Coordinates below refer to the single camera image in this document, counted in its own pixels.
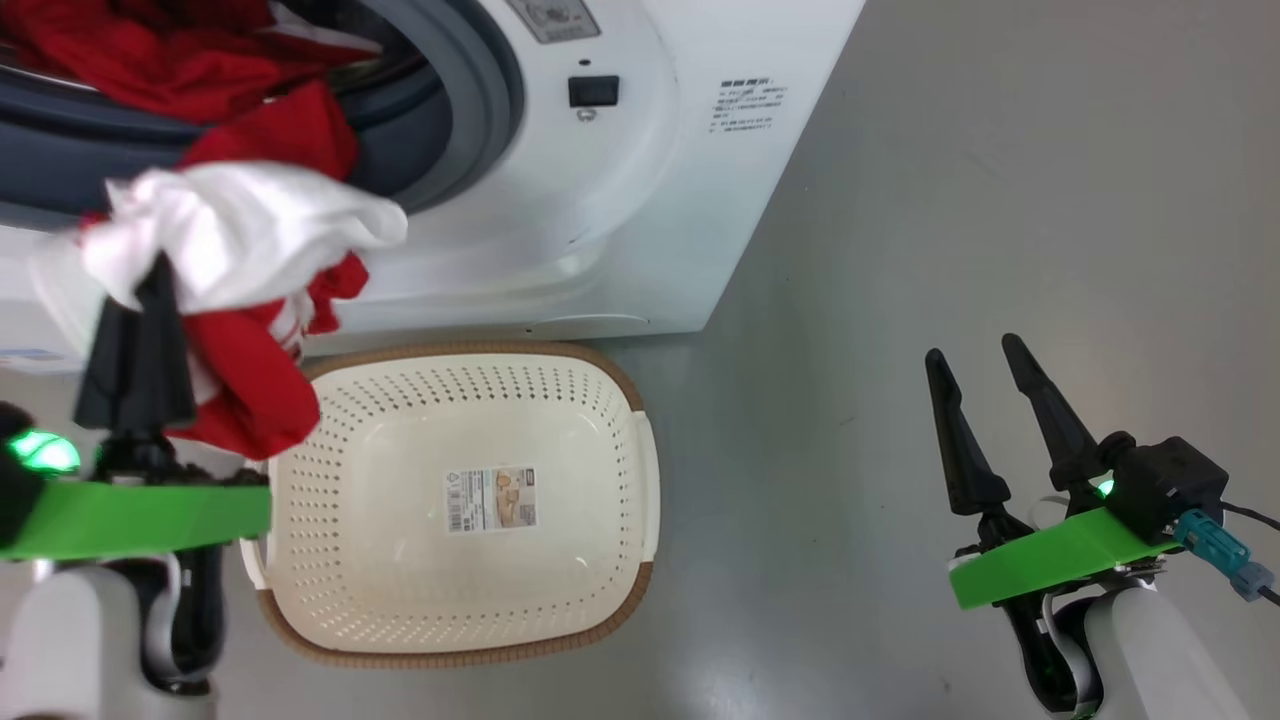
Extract red and white garment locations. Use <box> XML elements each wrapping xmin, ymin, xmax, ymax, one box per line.
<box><xmin>0</xmin><ymin>0</ymin><xmax>409</xmax><ymax>461</ymax></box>

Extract black cable with teal connector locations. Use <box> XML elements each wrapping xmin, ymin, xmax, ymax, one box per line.
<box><xmin>1172</xmin><ymin>500</ymin><xmax>1280</xmax><ymax>607</ymax></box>

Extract cream perforated laundry basket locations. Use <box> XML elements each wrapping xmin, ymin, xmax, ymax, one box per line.
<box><xmin>240</xmin><ymin>340</ymin><xmax>661</xmax><ymax>669</ymax></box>

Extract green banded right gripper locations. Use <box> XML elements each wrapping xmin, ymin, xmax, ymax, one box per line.
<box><xmin>924</xmin><ymin>333</ymin><xmax>1183</xmax><ymax>613</ymax></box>

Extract paper label sticker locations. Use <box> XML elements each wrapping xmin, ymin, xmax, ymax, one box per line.
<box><xmin>445</xmin><ymin>466</ymin><xmax>541</xmax><ymax>534</ymax></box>

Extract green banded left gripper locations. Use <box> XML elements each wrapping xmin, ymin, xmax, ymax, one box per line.
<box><xmin>0</xmin><ymin>253</ymin><xmax>272</xmax><ymax>563</ymax></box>

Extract white front-load washing machine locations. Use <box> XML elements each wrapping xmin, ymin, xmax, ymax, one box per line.
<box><xmin>0</xmin><ymin>0</ymin><xmax>867</xmax><ymax>376</ymax></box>

